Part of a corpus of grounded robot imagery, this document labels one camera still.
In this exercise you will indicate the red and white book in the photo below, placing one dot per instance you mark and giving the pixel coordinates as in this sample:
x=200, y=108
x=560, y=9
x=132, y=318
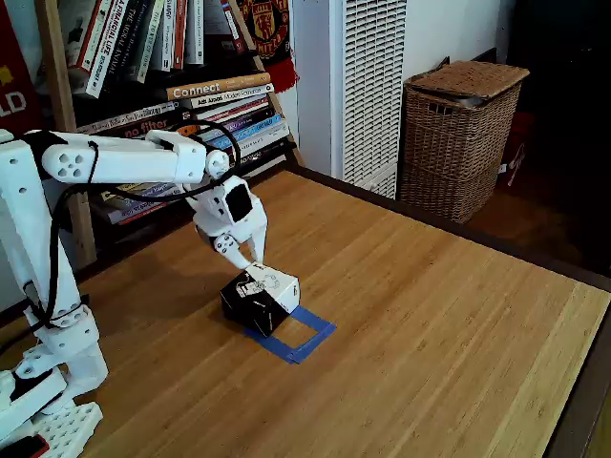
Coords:
x=234, y=107

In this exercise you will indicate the grey white flat book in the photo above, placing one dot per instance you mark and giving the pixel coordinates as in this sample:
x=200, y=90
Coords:
x=129, y=116

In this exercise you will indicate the orange spine book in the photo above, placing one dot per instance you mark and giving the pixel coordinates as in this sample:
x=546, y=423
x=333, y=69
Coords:
x=180, y=33

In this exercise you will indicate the white perforated base plate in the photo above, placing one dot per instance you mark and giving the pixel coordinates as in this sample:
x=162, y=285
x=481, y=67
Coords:
x=71, y=424

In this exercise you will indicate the black flat book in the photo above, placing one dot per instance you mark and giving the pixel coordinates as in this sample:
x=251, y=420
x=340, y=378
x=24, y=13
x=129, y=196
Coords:
x=262, y=155

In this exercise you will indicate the white upright book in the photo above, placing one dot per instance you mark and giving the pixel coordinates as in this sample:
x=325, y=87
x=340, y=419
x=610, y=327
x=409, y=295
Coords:
x=195, y=28

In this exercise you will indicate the white pink book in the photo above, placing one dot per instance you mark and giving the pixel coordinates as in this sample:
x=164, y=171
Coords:
x=138, y=212

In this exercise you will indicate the red poster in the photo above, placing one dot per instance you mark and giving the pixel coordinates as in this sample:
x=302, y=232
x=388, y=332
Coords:
x=14, y=71

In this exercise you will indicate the blue tape square target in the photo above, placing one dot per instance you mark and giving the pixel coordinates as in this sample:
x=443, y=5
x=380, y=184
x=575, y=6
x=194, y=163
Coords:
x=310, y=341

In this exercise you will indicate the brown wicker basket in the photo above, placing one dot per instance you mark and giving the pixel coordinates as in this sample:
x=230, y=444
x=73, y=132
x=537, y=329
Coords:
x=453, y=143

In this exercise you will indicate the dark maroon book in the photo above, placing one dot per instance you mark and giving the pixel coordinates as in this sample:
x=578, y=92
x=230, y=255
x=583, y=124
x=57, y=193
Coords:
x=243, y=117

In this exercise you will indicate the white book red lettering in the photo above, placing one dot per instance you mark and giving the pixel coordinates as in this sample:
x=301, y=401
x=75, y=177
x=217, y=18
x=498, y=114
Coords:
x=105, y=47

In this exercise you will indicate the dark Moral Animal book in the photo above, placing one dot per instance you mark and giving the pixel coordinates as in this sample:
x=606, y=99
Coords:
x=126, y=38

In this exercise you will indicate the red football scarf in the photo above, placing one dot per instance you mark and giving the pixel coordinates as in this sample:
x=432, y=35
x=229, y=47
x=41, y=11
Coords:
x=269, y=28

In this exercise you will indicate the red and black clamp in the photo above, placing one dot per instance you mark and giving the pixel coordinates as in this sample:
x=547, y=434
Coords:
x=26, y=448

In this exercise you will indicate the red bag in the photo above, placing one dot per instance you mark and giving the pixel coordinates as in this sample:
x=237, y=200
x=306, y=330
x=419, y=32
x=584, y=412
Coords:
x=518, y=148

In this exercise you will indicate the thin white book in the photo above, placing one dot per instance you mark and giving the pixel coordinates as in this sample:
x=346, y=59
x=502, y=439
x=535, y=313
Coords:
x=168, y=33

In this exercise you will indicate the leaning red book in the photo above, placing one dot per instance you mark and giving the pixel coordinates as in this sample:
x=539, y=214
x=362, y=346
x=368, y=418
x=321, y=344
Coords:
x=234, y=26

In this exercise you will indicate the orange flat book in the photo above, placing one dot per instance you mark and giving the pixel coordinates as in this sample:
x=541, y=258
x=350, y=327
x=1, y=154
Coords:
x=187, y=130

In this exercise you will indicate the red spine book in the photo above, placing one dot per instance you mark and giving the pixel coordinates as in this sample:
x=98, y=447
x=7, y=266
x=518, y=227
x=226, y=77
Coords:
x=90, y=33

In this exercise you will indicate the wooden ladder bookshelf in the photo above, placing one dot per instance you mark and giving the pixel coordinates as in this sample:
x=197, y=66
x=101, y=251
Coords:
x=62, y=71

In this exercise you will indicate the light blue book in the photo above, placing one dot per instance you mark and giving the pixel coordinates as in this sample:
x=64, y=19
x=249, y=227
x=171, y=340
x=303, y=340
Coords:
x=253, y=133

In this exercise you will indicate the grey upright book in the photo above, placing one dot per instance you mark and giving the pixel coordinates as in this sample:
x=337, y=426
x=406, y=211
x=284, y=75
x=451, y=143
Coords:
x=148, y=43

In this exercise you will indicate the black no filter book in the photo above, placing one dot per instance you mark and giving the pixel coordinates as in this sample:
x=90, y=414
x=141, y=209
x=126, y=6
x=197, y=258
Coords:
x=143, y=128

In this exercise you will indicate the purple book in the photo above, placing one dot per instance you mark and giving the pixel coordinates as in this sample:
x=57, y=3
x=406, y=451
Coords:
x=248, y=125

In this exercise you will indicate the black and white cardboard box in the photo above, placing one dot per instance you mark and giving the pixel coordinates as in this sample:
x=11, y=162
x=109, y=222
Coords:
x=258, y=300

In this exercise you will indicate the tan Connect book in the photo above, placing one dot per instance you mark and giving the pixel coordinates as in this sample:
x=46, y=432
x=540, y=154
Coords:
x=215, y=87

